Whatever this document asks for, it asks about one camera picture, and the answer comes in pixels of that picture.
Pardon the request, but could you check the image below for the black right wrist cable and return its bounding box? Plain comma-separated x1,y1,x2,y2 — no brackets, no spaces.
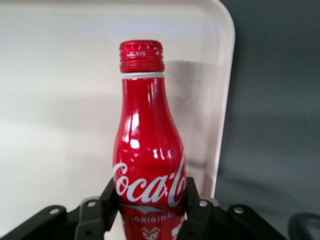
288,211,320,240

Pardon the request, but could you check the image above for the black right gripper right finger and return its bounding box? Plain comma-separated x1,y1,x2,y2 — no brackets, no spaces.
181,176,289,240

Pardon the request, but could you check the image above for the red coke bottle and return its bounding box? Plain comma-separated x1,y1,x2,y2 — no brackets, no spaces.
111,39,188,240

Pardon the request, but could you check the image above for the beige plastic tray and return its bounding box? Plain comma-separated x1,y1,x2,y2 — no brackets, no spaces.
0,0,236,240

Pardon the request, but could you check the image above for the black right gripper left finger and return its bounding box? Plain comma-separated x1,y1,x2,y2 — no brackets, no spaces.
0,176,121,240

